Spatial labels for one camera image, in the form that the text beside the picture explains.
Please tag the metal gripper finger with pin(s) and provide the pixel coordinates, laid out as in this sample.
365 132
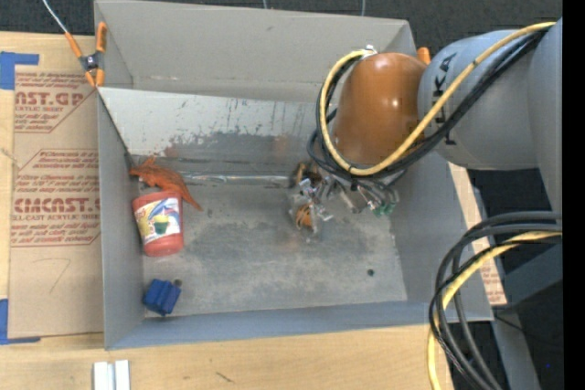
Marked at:
320 217
305 191

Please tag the grey metal bin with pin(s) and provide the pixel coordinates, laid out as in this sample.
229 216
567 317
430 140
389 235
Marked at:
274 251

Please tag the orange toy lizard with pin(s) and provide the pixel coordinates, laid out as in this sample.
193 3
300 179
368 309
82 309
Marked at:
164 180

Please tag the red printed cup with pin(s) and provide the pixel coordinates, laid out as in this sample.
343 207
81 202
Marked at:
160 224

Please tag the blue plastic block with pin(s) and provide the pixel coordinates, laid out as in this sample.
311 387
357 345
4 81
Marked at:
160 297

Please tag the brown cardboard board, red print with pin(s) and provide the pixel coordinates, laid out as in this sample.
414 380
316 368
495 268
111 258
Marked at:
55 178

